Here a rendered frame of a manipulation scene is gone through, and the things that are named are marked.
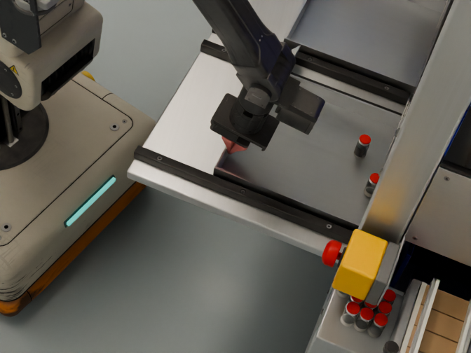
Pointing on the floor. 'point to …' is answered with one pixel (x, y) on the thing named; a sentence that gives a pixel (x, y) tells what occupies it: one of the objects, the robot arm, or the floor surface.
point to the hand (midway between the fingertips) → (231, 148)
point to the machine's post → (421, 135)
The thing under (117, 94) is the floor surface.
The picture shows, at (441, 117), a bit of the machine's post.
